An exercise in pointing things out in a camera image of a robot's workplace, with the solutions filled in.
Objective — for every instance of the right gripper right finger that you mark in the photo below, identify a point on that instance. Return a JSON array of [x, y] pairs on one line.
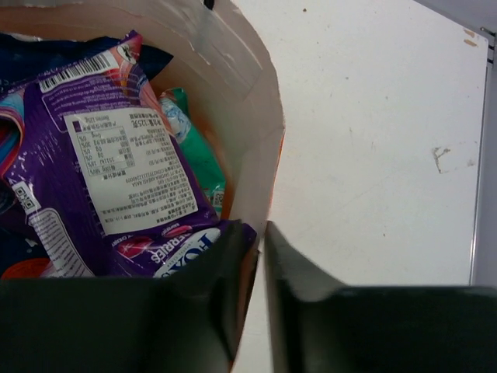
[[320, 324]]

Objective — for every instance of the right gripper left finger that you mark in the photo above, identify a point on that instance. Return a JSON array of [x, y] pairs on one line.
[[191, 321]]

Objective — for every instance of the purple snack packet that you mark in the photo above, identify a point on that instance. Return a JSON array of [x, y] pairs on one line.
[[190, 227]]

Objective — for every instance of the teal snack packet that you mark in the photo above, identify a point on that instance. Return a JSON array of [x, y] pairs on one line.
[[197, 151]]

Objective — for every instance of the orange paper bag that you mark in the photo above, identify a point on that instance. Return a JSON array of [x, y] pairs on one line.
[[220, 62]]

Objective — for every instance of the blue Burts chip bag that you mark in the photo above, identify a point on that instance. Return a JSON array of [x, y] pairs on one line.
[[77, 58]]

